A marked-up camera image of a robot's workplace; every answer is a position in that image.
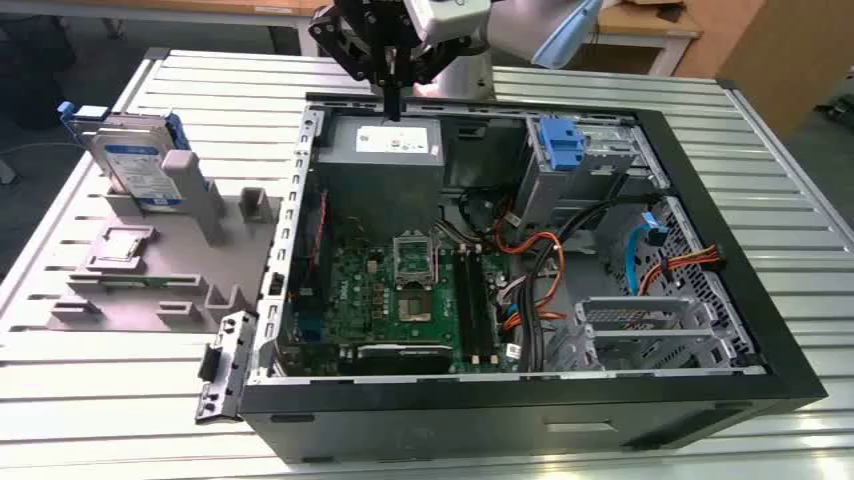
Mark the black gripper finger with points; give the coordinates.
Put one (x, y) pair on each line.
(434, 60)
(348, 45)

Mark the hard disk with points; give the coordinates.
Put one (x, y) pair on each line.
(130, 170)

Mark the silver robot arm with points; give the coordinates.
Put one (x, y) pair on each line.
(461, 75)

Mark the metal disk bay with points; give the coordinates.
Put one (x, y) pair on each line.
(641, 302)

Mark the blue plastic drive latch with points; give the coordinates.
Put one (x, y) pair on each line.
(561, 145)

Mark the grey power supply unit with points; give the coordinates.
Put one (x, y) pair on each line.
(381, 195)

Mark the metal drive cage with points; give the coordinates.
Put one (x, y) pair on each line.
(548, 200)

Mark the white barcode tag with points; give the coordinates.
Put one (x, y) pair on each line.
(515, 218)
(513, 350)

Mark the locking lever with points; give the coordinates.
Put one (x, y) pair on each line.
(438, 270)

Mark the green motherboard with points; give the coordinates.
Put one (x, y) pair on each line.
(361, 280)

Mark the black office chair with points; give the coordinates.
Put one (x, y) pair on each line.
(34, 75)

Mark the RAM slot white clips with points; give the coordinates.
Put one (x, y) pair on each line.
(489, 304)
(472, 304)

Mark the CPU socket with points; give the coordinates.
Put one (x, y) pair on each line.
(416, 308)

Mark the grey parts rack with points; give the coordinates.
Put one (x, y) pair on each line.
(174, 270)

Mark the silver CPU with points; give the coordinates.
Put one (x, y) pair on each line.
(121, 246)

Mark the wooden cabinet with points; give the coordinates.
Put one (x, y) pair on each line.
(788, 50)

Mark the blue expansion slot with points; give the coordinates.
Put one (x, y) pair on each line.
(312, 327)

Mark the green RAM stick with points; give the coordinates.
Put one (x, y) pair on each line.
(130, 284)

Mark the black graphics card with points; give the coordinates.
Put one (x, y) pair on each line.
(401, 356)

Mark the black chair base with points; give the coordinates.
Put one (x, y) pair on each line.
(843, 107)

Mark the black PC case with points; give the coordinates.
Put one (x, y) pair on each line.
(468, 425)

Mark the white frame wooden desk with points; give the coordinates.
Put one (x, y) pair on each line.
(201, 15)
(641, 25)

